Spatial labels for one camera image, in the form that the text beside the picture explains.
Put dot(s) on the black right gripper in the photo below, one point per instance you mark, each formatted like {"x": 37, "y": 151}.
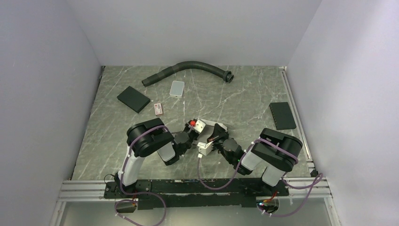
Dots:
{"x": 218, "y": 133}

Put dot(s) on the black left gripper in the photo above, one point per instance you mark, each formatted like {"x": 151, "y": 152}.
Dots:
{"x": 188, "y": 126}

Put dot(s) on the white cardboard box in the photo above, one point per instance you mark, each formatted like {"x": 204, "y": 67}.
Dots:
{"x": 208, "y": 129}

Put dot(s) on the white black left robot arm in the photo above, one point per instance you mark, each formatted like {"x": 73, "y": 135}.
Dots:
{"x": 151, "y": 136}

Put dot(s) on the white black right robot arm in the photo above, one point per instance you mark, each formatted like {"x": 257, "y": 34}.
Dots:
{"x": 278, "y": 150}

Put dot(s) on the red white small card box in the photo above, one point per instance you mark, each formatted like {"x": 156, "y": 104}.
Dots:
{"x": 158, "y": 109}

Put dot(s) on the black flat rectangular box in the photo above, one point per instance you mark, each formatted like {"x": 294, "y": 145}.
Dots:
{"x": 134, "y": 99}

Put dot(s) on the clear white plastic case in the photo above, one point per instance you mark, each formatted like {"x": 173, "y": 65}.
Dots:
{"x": 177, "y": 89}

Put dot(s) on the black mounting base rail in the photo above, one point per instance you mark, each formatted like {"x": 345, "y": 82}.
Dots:
{"x": 157, "y": 193}

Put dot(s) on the aluminium frame rail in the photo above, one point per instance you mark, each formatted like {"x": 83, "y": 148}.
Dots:
{"x": 82, "y": 191}

